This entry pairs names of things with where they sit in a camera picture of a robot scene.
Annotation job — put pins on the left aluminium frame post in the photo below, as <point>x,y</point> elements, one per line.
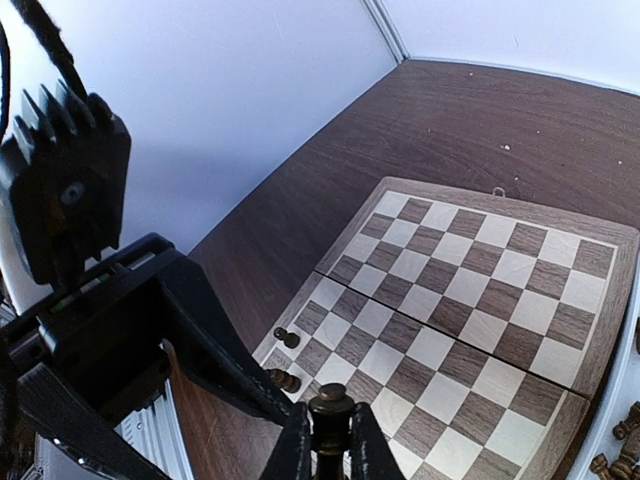
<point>390,34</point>

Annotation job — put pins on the white plastic divided tray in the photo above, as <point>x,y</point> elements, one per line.
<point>621,392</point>

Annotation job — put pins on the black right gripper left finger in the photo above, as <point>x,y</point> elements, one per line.
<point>291,456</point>

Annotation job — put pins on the dark chess rook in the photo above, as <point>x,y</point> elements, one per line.
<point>331,411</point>

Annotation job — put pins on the wooden chess board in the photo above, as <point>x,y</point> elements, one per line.
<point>477,327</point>

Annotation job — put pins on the dark chess pawn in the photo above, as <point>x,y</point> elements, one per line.
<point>284,380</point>
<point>290,340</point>

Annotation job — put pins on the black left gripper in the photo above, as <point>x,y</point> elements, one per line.
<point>77,363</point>

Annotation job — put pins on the dark chess bishop lower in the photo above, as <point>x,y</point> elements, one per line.
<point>625,467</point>

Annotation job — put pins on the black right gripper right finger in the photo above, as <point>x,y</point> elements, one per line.
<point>371,457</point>

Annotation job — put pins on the dark chess queen lying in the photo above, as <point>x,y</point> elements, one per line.
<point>624,427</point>

